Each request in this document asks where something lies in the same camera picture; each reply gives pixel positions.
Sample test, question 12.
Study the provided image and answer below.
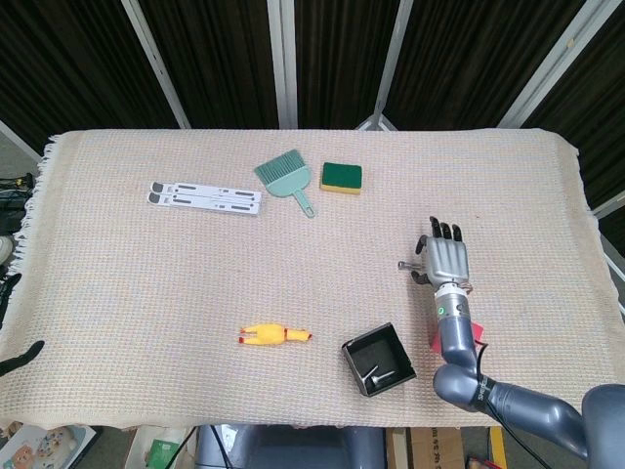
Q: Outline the grey black right robot hand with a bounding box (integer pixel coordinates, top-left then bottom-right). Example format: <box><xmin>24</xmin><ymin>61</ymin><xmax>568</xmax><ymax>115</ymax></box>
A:
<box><xmin>413</xmin><ymin>215</ymin><xmax>473</xmax><ymax>287</ymax></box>

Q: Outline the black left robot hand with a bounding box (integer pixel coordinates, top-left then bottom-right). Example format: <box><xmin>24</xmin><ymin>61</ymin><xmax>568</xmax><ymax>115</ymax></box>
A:
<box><xmin>0</xmin><ymin>340</ymin><xmax>46</xmax><ymax>376</ymax></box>

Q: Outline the pink block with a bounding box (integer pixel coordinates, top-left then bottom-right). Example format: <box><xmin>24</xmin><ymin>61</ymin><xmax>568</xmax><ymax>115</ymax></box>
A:
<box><xmin>429</xmin><ymin>320</ymin><xmax>485</xmax><ymax>353</ymax></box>

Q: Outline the colourful picture box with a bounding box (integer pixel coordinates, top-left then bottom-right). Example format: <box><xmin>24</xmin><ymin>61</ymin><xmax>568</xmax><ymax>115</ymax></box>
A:
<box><xmin>0</xmin><ymin>423</ymin><xmax>99</xmax><ymax>469</ymax></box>

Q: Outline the black open box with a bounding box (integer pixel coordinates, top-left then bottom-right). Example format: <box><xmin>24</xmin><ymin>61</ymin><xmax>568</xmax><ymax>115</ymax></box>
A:
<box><xmin>340</xmin><ymin>321</ymin><xmax>418</xmax><ymax>398</ymax></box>

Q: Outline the green yellow sponge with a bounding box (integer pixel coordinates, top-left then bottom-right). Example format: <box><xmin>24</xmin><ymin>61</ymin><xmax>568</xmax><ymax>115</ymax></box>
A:
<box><xmin>319</xmin><ymin>161</ymin><xmax>364</xmax><ymax>197</ymax></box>

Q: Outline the beige woven tablecloth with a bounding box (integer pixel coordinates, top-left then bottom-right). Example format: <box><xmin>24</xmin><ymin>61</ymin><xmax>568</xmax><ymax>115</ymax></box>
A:
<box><xmin>0</xmin><ymin>127</ymin><xmax>625</xmax><ymax>431</ymax></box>

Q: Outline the green packet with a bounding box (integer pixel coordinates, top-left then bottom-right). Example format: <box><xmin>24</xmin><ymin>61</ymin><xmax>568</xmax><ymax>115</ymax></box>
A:
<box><xmin>145</xmin><ymin>438</ymin><xmax>178</xmax><ymax>468</ymax></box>

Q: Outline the green dustpan brush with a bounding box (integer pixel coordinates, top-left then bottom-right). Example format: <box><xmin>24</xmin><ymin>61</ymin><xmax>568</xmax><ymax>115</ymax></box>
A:
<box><xmin>253</xmin><ymin>149</ymin><xmax>319</xmax><ymax>219</ymax></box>

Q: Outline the brown cardboard box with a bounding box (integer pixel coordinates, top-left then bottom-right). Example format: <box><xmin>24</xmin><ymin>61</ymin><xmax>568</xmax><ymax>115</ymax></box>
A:
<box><xmin>385</xmin><ymin>426</ymin><xmax>465</xmax><ymax>469</ymax></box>

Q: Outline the yellow rubber chicken toy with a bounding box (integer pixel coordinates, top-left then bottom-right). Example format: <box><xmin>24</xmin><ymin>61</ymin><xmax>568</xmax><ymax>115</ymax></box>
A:
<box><xmin>237</xmin><ymin>322</ymin><xmax>313</xmax><ymax>348</ymax></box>

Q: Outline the white folded laptop stand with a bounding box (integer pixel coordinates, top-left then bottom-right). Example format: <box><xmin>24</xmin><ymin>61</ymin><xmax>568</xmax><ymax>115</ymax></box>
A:
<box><xmin>146</xmin><ymin>181</ymin><xmax>264</xmax><ymax>218</ymax></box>

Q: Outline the grey blue robot torso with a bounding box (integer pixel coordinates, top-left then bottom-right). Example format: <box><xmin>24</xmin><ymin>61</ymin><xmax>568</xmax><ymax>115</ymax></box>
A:
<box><xmin>194</xmin><ymin>423</ymin><xmax>388</xmax><ymax>469</ymax></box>

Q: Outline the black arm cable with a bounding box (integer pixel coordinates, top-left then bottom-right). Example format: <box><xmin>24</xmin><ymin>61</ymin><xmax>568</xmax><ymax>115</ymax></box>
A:
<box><xmin>473</xmin><ymin>341</ymin><xmax>556</xmax><ymax>469</ymax></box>

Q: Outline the black printed cable strap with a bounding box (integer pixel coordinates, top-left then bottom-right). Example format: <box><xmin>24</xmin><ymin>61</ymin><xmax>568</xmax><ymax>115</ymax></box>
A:
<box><xmin>472</xmin><ymin>373</ymin><xmax>492</xmax><ymax>406</ymax></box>

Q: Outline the white frame pole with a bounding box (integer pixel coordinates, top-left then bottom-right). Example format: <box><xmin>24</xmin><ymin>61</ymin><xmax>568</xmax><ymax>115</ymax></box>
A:
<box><xmin>267</xmin><ymin>0</ymin><xmax>300</xmax><ymax>130</ymax></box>
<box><xmin>497</xmin><ymin>0</ymin><xmax>625</xmax><ymax>129</ymax></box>
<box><xmin>588</xmin><ymin>190</ymin><xmax>625</xmax><ymax>221</ymax></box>
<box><xmin>120</xmin><ymin>0</ymin><xmax>191</xmax><ymax>131</ymax></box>
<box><xmin>354</xmin><ymin>0</ymin><xmax>416</xmax><ymax>132</ymax></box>
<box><xmin>0</xmin><ymin>119</ymin><xmax>44</xmax><ymax>165</ymax></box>

